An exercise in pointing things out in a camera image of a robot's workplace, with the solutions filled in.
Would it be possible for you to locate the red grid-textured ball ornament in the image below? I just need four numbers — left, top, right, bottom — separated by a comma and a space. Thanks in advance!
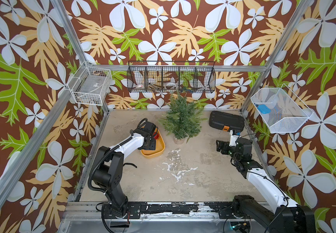
153, 132, 159, 140

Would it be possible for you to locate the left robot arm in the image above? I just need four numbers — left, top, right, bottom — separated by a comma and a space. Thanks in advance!
87, 118, 158, 217

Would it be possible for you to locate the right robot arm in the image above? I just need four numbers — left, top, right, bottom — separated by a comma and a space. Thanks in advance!
216, 138, 315, 233

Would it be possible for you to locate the small green christmas tree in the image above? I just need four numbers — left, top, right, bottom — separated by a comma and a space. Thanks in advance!
158, 93, 206, 142

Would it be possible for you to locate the yellow plastic tray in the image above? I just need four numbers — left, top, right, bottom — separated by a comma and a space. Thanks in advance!
141, 130, 166, 159

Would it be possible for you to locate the black plastic tool case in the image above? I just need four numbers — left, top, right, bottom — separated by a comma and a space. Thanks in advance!
209, 111, 245, 133

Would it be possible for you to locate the blue object in basket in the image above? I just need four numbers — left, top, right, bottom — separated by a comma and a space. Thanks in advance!
256, 104, 271, 114

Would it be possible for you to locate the black wire wall basket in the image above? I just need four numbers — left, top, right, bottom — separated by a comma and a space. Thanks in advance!
126, 61, 216, 93

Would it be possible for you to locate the white wire basket right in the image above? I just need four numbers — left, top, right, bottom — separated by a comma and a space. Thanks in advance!
251, 84, 313, 134

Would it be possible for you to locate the white wire basket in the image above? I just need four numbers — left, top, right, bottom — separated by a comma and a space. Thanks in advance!
68, 65, 113, 106
251, 84, 313, 134

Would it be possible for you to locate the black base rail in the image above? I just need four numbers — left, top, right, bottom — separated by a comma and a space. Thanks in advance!
96, 202, 246, 220

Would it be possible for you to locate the white wire basket left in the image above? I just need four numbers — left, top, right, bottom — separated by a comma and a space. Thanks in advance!
68, 65, 113, 106

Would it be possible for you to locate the aluminium frame post right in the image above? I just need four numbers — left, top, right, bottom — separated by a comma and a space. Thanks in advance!
240, 0, 312, 113

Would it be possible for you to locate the aluminium frame post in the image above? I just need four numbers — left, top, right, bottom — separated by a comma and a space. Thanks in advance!
240, 0, 312, 113
51, 1, 110, 115

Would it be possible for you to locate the aluminium frame post left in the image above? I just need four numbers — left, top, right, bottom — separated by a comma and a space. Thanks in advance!
51, 1, 110, 115

